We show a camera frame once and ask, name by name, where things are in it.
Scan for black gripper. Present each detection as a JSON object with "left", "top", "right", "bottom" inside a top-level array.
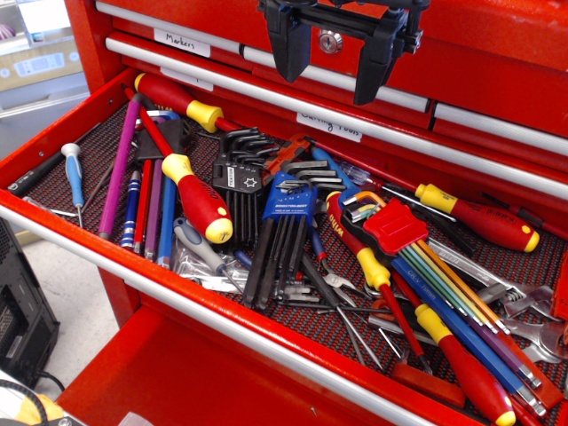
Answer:
[{"left": 258, "top": 1, "right": 430, "bottom": 106}]

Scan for orange hex key holder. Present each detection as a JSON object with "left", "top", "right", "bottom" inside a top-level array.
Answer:
[{"left": 263, "top": 134, "right": 311, "bottom": 185}]

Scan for black Torx key set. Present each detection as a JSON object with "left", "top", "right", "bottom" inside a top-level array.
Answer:
[{"left": 212, "top": 128, "right": 277, "bottom": 245}]

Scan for blue hex key set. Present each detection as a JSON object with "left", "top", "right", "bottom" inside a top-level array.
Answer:
[{"left": 242, "top": 160, "right": 344, "bottom": 311}]

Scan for black hex key holder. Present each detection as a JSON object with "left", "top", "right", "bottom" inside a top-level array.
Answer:
[{"left": 134, "top": 117, "right": 193, "bottom": 162}]

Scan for purple Allen key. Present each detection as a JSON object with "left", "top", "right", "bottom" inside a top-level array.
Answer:
[{"left": 144, "top": 159, "right": 163, "bottom": 261}]

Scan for violet Allen key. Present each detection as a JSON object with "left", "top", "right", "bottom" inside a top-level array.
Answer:
[{"left": 98, "top": 88, "right": 154, "bottom": 240}]

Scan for blue Allen key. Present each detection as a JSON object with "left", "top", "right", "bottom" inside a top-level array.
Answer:
[{"left": 146, "top": 109, "right": 181, "bottom": 270}]

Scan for red Allen key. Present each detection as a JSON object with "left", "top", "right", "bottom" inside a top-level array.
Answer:
[{"left": 133, "top": 160, "right": 154, "bottom": 255}]

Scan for silver lock cylinder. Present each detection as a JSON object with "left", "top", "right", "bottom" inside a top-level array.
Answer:
[{"left": 318, "top": 29, "right": 343, "bottom": 54}]

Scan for white Cutting Tools label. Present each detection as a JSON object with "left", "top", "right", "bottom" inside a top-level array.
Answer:
[{"left": 296, "top": 113, "right": 363, "bottom": 143}]

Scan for red yellow screwdriver top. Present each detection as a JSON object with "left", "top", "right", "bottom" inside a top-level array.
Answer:
[{"left": 134, "top": 73, "right": 241, "bottom": 133}]

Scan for white Markers label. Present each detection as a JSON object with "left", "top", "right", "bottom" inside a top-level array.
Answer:
[{"left": 154, "top": 28, "right": 211, "bottom": 58}]

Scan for red tool chest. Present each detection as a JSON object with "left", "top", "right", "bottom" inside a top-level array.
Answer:
[{"left": 55, "top": 0, "right": 568, "bottom": 426}]

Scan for red holder rainbow hex keys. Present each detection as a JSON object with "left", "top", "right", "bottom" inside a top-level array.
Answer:
[{"left": 339, "top": 194, "right": 547, "bottom": 416}]

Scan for red yellow screwdriver left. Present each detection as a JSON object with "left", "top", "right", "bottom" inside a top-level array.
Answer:
[{"left": 139, "top": 106, "right": 233, "bottom": 244}]

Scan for red yellow Wiha screwdriver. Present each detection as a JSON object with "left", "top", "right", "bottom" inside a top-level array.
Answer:
[{"left": 326, "top": 192, "right": 432, "bottom": 374}]

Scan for grey blue screwdriver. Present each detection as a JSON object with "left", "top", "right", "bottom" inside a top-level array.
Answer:
[{"left": 173, "top": 217, "right": 242, "bottom": 293}]

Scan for red yellow screwdriver right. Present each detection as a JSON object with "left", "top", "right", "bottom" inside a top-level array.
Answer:
[{"left": 315, "top": 141, "right": 540, "bottom": 253}]

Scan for open red drawer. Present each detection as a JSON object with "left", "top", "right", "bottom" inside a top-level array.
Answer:
[{"left": 0, "top": 66, "right": 568, "bottom": 426}]

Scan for blue metallic pen tool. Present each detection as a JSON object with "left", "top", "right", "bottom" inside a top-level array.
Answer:
[{"left": 119, "top": 170, "right": 142, "bottom": 249}]

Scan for blue white precision screwdriver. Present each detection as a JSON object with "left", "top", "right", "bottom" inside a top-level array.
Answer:
[{"left": 61, "top": 143, "right": 84, "bottom": 228}]

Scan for red yellow screwdriver bottom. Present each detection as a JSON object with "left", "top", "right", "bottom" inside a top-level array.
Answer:
[{"left": 393, "top": 271, "right": 517, "bottom": 425}]

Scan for black marker pen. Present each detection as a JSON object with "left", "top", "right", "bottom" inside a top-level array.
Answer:
[{"left": 7, "top": 122, "right": 102, "bottom": 198}]

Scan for silver adjustable wrench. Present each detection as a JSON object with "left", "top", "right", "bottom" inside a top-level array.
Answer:
[{"left": 428, "top": 239, "right": 559, "bottom": 321}]

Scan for silver open end wrench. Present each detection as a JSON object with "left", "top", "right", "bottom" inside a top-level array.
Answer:
[{"left": 501, "top": 319, "right": 567, "bottom": 363}]

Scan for black computer case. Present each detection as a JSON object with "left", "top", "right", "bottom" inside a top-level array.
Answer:
[{"left": 1, "top": 219, "right": 59, "bottom": 387}]

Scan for small pliers blue handle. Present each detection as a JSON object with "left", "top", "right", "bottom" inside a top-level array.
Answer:
[{"left": 309, "top": 227, "right": 367, "bottom": 307}]

